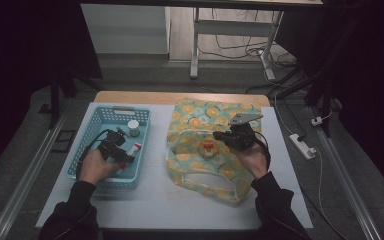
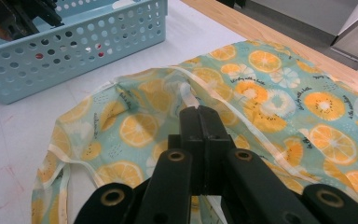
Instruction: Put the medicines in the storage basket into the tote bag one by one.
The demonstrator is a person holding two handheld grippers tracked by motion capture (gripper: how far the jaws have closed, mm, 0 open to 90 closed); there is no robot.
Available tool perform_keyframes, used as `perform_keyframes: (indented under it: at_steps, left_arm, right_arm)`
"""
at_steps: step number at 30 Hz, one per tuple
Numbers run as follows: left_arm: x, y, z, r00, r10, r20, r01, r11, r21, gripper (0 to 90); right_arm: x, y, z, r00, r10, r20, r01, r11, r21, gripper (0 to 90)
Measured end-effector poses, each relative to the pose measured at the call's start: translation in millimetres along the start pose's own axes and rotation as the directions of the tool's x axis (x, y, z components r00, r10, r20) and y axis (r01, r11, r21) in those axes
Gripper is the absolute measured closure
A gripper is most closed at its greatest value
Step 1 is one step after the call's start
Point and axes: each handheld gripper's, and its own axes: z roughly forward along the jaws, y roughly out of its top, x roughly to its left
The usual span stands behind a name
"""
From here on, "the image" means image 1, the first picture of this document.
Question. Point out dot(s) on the small white adapter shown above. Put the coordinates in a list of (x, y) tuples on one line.
[(316, 121)]

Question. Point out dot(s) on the black floor bracket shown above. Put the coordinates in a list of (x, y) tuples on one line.
[(63, 141)]

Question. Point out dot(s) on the black metal stand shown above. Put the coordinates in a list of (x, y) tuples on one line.
[(55, 100), (326, 83)]

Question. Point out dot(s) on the light blue plastic basket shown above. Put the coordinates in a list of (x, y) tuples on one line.
[(93, 133)]

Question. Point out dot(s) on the white desk frame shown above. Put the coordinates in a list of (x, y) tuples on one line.
[(228, 28)]

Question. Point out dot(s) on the small jar with white lid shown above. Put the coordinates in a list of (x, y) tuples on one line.
[(133, 128)]

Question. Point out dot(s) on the orange-print green fabric bag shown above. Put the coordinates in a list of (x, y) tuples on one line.
[(193, 173)]

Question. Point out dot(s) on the white table mat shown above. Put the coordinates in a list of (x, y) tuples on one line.
[(166, 213)]

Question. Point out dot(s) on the aluminium floor rail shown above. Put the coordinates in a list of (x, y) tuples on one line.
[(346, 176), (26, 176)]

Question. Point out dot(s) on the white tube with red cap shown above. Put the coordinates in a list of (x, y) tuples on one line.
[(136, 148)]

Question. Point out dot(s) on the person's left hand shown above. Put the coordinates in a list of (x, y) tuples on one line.
[(95, 168)]

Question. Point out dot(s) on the white power strip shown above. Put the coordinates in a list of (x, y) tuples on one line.
[(301, 146)]

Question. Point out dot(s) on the person's right hand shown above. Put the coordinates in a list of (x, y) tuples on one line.
[(253, 161)]

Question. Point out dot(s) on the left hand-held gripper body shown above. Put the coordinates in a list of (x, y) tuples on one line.
[(111, 143)]

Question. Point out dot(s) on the white cabinet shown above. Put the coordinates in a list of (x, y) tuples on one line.
[(125, 30)]

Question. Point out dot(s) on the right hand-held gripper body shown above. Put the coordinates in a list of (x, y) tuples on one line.
[(241, 136)]

